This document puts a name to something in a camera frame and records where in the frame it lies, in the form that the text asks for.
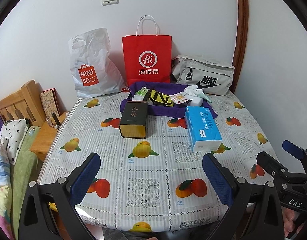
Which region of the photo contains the yellow and black strap bag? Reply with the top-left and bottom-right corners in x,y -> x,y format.
148,89 -> 174,107

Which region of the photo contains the person's right hand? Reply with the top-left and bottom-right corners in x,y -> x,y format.
285,209 -> 303,233

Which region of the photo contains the white plastic shopping bag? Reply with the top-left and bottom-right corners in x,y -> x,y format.
68,27 -> 124,99

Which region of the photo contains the white sponge block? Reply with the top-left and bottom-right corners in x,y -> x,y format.
189,96 -> 204,107

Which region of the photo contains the wooden nightstand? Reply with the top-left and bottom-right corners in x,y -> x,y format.
30,111 -> 69,162

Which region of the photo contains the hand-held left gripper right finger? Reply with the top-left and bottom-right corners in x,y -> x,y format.
202,153 -> 285,240

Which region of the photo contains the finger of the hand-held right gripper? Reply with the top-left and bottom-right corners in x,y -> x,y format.
282,140 -> 307,172
256,151 -> 291,180

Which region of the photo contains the wooden headboard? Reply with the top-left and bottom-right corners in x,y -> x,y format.
0,79 -> 46,128

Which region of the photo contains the patterned book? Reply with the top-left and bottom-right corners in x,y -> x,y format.
40,88 -> 61,118

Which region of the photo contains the purple cloth bag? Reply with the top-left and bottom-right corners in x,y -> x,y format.
120,81 -> 218,119

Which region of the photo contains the red paper bag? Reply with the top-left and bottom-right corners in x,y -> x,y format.
122,15 -> 173,87

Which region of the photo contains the blue tissue pack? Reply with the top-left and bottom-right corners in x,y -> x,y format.
185,106 -> 223,153

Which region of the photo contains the mint green cloth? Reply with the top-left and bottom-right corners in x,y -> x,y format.
198,90 -> 213,103

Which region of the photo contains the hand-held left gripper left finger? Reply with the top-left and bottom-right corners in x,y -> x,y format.
18,152 -> 101,240

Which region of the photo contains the fruit-print tablecloth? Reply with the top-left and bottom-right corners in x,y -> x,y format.
37,91 -> 279,233

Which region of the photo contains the black tea tin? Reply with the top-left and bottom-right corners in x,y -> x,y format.
118,101 -> 149,139

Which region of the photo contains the green wet wipes pack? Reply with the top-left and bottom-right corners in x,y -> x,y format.
136,86 -> 150,100

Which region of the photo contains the black dotted white pillow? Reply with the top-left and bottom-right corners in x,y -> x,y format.
0,119 -> 29,165

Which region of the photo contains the grey waist bag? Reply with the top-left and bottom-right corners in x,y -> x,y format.
171,55 -> 235,96

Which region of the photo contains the black stand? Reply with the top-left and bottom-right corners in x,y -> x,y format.
51,112 -> 61,128

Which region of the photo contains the brown wooden door frame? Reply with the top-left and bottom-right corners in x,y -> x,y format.
230,0 -> 249,93

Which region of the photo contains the pastel patterned quilt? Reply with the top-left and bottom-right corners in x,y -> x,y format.
0,140 -> 16,240

